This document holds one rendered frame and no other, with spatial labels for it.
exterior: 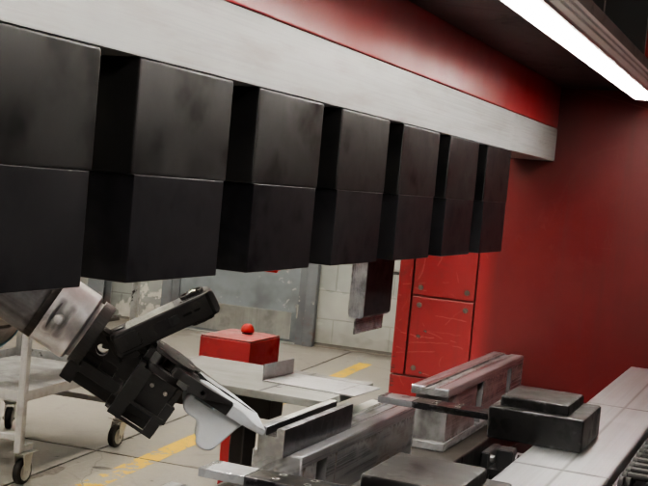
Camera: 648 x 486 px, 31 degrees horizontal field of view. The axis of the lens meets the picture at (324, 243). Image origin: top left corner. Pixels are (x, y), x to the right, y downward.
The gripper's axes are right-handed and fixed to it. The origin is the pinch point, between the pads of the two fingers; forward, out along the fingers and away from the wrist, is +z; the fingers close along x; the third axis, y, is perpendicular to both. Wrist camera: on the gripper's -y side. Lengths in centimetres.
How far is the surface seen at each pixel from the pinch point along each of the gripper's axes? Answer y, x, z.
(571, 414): -19.6, -6.8, 30.8
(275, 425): -0.2, -2.3, 2.3
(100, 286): 93, -819, -13
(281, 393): -1.6, -19.6, 4.1
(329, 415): -3.6, -10.1, 8.3
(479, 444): -9, -56, 42
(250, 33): -29.8, 20.1, -23.5
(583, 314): -38, -91, 57
